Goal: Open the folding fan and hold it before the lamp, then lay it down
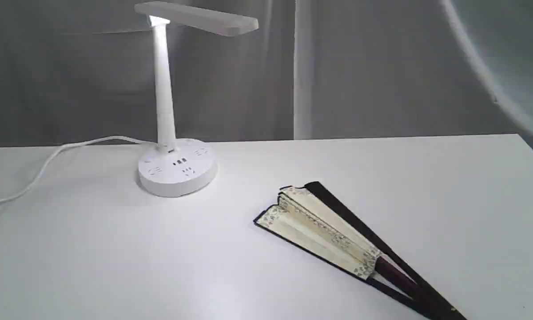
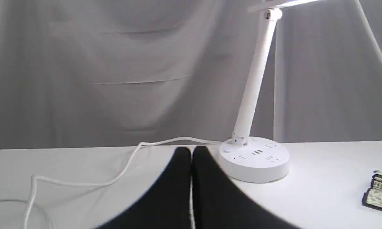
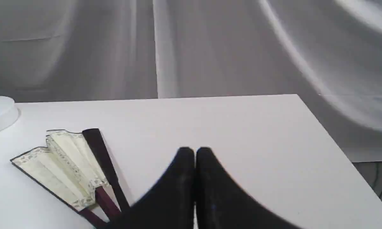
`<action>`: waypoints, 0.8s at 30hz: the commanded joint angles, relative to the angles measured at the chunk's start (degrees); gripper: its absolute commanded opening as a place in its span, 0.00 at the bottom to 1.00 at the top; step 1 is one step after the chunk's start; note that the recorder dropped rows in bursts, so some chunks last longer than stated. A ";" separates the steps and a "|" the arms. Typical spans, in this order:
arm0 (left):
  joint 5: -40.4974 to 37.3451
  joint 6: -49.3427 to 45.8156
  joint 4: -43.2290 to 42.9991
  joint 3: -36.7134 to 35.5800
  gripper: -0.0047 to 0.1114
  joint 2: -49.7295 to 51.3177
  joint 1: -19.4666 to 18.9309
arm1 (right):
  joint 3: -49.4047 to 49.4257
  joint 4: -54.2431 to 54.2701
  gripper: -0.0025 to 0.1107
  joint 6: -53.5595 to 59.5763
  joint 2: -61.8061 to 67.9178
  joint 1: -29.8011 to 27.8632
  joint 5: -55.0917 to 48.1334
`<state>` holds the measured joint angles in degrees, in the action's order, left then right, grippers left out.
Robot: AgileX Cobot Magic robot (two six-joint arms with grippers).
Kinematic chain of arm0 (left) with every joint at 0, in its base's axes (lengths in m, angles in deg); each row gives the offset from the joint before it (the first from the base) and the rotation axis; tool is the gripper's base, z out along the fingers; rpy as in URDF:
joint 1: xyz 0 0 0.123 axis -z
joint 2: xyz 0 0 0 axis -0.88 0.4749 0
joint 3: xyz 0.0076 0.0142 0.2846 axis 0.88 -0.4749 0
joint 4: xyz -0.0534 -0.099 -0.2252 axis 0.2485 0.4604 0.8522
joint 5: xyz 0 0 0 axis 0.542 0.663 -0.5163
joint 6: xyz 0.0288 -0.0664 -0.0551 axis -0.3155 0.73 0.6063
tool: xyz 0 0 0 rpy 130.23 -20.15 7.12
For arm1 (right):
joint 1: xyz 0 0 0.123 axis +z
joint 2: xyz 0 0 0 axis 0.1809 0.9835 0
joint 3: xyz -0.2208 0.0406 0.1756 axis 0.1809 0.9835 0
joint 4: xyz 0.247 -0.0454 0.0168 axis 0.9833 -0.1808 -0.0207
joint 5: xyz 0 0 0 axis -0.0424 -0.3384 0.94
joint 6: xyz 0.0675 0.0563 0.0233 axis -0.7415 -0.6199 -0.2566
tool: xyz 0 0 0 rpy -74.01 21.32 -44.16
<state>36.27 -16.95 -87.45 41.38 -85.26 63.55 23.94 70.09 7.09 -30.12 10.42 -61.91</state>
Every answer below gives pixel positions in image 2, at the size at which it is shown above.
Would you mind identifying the white power cable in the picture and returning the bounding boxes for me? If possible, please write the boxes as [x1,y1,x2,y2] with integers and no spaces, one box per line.
[24,137,223,229]

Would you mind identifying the grey backdrop curtain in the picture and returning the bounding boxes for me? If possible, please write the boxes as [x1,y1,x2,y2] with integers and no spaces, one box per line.
[0,0,382,149]

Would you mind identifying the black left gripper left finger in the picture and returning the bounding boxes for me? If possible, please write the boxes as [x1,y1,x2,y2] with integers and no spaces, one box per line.
[99,147,192,229]

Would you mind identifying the white desk lamp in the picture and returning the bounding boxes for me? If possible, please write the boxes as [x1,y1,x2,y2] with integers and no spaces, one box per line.
[218,0,325,184]

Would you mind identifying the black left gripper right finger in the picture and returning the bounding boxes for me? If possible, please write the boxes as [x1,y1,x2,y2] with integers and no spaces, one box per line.
[192,145,295,229]

